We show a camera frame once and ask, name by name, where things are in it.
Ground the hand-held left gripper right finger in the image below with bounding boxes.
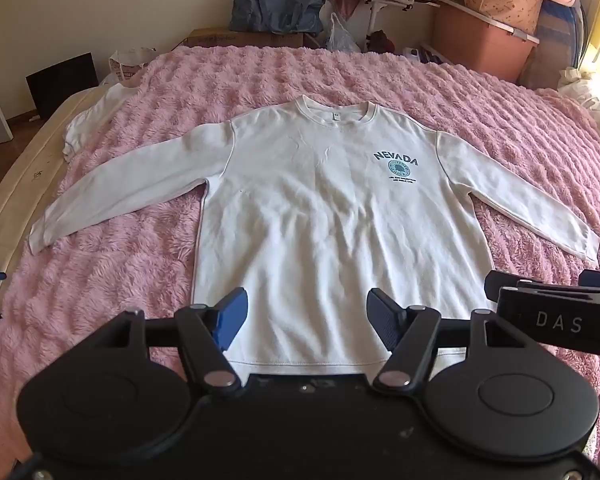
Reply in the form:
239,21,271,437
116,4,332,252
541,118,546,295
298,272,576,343
366,287,531,398

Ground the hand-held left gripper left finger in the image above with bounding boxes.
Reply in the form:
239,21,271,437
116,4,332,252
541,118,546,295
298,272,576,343
82,287,249,398

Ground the white printed sweatshirt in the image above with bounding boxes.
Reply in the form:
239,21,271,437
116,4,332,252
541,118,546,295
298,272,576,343
27,95,600,378

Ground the crumpled white cloth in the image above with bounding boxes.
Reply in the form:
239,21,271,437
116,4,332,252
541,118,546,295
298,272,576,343
557,67,600,161

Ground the pink storage box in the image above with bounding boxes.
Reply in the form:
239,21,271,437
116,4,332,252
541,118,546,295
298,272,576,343
432,0,540,86

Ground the blue striped bag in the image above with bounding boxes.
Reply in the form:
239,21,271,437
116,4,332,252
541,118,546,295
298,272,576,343
535,0,586,91

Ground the pink fluffy blanket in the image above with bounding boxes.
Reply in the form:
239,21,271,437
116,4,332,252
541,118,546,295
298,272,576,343
0,45,600,461

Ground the cream bed mattress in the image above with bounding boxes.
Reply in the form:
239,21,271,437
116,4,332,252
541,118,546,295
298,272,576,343
0,82,131,281

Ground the dark maroon cloth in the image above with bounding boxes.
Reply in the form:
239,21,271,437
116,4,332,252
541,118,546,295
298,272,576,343
369,30,396,53

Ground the white printed shopping bag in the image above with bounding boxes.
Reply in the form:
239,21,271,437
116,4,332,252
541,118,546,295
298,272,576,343
108,48,157,83

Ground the brown cardboard box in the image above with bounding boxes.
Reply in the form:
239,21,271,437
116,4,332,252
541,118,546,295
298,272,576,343
185,27,321,51

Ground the black flat panel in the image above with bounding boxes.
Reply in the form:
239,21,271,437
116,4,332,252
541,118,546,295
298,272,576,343
26,52,99,121

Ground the white plastic bag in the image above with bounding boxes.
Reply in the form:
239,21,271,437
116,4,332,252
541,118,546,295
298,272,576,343
326,11,363,54

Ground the white folding table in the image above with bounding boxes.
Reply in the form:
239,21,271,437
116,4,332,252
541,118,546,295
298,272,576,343
340,0,441,53

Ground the blue duffel bag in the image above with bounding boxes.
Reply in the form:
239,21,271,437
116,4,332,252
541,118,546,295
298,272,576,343
228,0,327,36

